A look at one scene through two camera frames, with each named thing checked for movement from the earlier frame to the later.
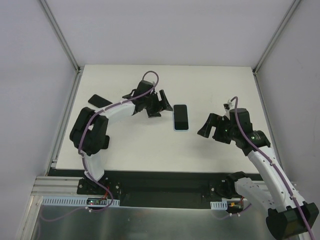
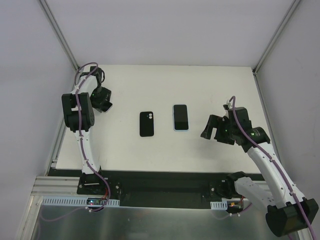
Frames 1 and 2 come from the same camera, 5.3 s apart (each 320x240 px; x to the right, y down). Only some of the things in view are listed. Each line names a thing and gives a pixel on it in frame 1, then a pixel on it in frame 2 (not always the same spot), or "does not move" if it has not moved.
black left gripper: (155, 105) -> (101, 100)
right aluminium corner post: (294, 6) does not move
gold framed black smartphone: (180, 117) does not move
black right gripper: (216, 130) does not move
